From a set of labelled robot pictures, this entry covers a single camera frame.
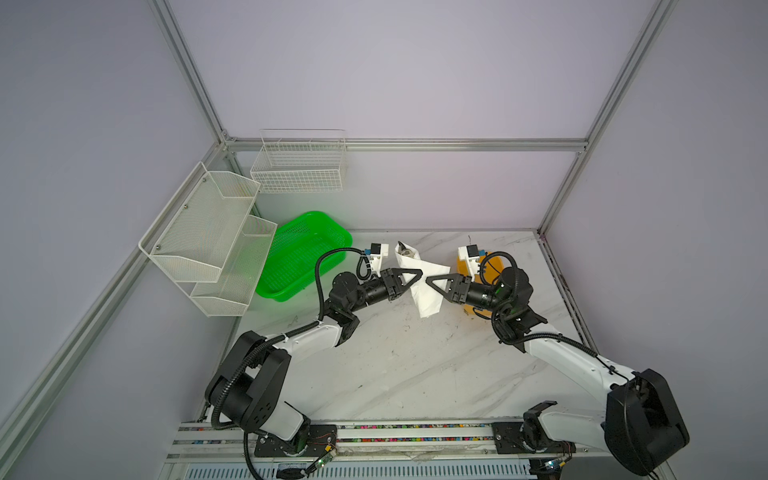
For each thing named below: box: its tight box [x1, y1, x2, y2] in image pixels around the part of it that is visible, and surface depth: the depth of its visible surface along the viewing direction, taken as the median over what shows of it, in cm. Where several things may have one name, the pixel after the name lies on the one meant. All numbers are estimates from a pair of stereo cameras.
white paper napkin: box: [395, 241, 451, 318], surface depth 72 cm
